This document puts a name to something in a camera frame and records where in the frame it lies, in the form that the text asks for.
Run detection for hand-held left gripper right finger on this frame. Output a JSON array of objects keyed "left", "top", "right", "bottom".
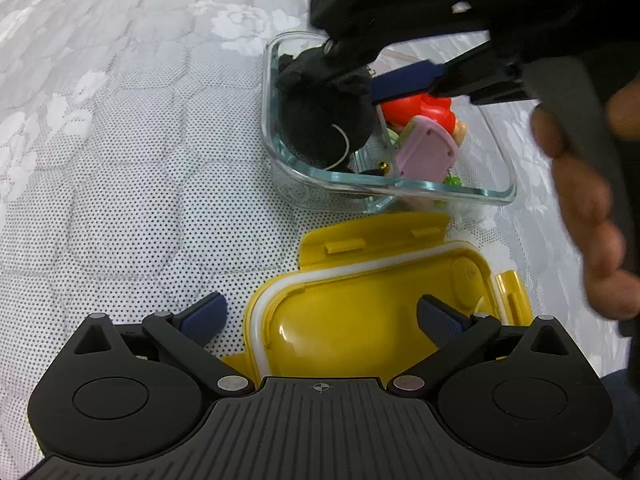
[{"left": 387, "top": 294, "right": 568, "bottom": 397}]

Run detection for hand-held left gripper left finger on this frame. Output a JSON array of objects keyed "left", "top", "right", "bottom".
[{"left": 74, "top": 292, "right": 256, "bottom": 397}]

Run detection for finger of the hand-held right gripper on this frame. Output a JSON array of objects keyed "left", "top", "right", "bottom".
[
  {"left": 373, "top": 40, "right": 527, "bottom": 108},
  {"left": 309, "top": 0, "right": 493, "bottom": 72}
]

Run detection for red plastic toy keychain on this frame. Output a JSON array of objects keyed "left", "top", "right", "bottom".
[{"left": 380, "top": 92, "right": 471, "bottom": 142}]

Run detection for pink plastic toy charm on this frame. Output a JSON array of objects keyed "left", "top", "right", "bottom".
[{"left": 392, "top": 116, "right": 461, "bottom": 184}]

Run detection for yellow container lid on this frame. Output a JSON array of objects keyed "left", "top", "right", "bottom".
[{"left": 220, "top": 211, "right": 531, "bottom": 378}]

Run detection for black plush toy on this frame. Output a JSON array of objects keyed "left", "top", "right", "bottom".
[{"left": 275, "top": 47, "right": 379, "bottom": 171}]

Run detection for clear glass divided container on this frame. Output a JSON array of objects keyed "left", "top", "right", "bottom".
[{"left": 262, "top": 30, "right": 518, "bottom": 211}]

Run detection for person's right hand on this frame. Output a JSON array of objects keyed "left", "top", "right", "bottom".
[{"left": 531, "top": 82, "right": 640, "bottom": 321}]

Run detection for white quilted floral mattress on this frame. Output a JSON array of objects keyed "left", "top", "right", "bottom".
[{"left": 0, "top": 0, "right": 640, "bottom": 411}]

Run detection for person's leg in blue jeans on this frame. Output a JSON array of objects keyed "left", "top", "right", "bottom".
[{"left": 597, "top": 370, "right": 640, "bottom": 480}]

